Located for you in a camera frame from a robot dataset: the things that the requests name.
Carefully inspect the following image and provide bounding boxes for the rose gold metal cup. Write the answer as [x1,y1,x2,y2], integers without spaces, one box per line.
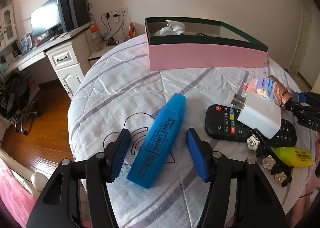
[267,75,292,106]

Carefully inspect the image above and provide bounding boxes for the black flower hair clip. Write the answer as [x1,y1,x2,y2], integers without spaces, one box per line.
[246,129,293,187]

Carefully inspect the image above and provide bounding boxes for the white power adapter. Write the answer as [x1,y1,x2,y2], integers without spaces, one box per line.
[232,91,281,139]

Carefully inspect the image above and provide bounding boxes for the yellow highlighter marker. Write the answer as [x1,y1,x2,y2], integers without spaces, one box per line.
[274,147,312,168]

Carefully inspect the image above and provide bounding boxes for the black remote control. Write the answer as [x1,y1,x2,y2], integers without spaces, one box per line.
[204,104,297,147]

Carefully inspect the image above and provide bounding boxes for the blue highlighter marker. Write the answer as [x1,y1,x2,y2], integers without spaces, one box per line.
[127,93,186,189]

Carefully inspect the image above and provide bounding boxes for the white round night light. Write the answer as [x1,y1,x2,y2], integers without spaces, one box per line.
[153,27,176,36]

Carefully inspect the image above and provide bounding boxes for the pink bedding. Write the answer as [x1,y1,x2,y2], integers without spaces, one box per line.
[1,149,48,227]

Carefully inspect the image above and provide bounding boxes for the white door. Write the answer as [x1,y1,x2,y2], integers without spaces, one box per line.
[288,6,312,74]

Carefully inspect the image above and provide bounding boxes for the black office chair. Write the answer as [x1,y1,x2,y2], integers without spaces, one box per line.
[1,72,41,136]

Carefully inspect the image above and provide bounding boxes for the white striped quilted tablecloth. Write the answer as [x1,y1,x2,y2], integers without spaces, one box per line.
[68,35,299,227]

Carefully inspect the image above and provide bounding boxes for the pink and green box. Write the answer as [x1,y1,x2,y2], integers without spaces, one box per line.
[145,17,268,71]

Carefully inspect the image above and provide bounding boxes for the white desk with drawers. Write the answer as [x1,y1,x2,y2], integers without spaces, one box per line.
[1,23,92,98]

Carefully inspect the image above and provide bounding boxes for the low black white tv stand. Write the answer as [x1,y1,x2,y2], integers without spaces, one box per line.
[87,37,131,66]

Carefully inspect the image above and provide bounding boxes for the anatomy model figurine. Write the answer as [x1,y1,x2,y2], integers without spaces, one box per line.
[129,22,136,39]

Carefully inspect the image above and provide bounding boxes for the white glass door cabinet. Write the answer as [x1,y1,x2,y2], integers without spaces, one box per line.
[0,4,17,51]

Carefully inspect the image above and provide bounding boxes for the orange cap water bottle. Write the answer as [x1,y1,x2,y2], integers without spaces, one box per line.
[90,23,103,52]

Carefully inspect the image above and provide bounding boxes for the black computer monitor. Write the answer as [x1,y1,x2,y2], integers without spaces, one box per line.
[30,0,63,45]

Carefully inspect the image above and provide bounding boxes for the black computer tower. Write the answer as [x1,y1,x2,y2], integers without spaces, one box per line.
[58,0,89,32]

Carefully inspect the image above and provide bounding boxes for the white wall power sockets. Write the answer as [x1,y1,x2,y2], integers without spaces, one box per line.
[103,7,129,23]

